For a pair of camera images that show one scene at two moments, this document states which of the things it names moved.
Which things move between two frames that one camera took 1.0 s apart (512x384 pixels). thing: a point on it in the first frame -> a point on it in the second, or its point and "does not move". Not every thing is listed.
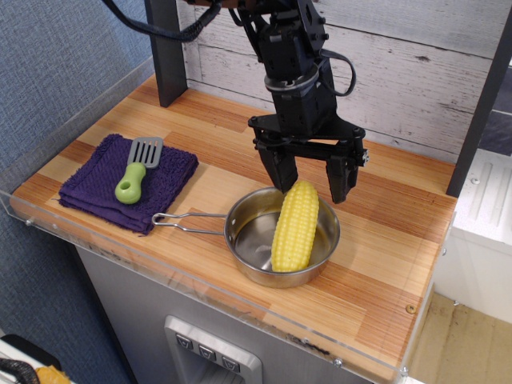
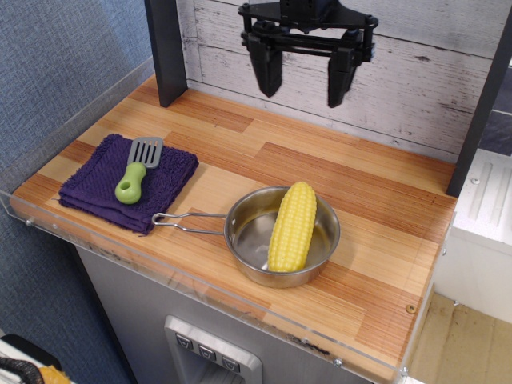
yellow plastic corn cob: x=295 y=228 does not move
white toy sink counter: x=473 y=262 does not move
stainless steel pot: x=248 y=224 does not move
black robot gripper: x=307 y=121 -> x=321 y=26
